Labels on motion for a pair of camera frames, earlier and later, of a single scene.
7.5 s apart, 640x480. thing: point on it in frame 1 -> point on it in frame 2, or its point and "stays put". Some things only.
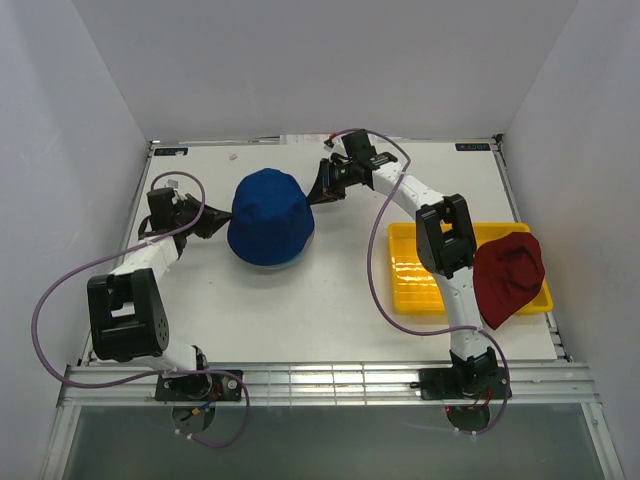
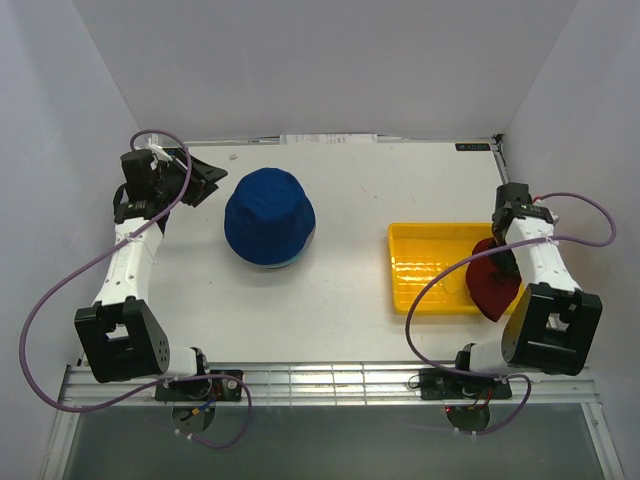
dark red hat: [507, 272] stays put
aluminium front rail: [318, 385] stays put
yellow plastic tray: [415, 291] stays put
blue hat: [271, 222] stays put
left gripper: [212, 220] -> [200, 178]
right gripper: [324, 190] -> [504, 263]
